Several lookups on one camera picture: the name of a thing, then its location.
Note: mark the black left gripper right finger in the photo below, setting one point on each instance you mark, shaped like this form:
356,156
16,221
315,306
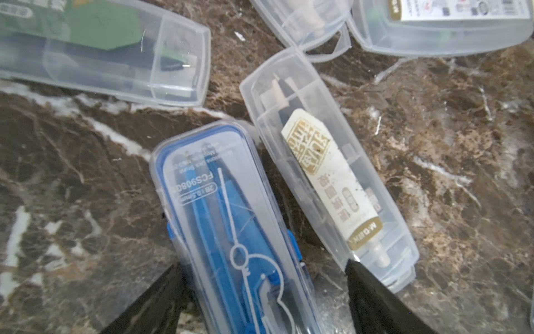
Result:
374,308

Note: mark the blue compass case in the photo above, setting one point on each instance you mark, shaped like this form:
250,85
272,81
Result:
222,217

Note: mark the gold label clear case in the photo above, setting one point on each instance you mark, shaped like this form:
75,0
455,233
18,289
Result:
327,170

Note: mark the green clear case left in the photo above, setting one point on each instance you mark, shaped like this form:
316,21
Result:
132,50

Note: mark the clear case near rack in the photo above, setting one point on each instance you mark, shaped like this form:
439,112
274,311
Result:
308,24

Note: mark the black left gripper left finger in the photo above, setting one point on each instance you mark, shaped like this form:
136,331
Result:
158,309

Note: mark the long barcode clear case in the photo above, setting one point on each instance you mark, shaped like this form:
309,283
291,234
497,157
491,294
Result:
433,28

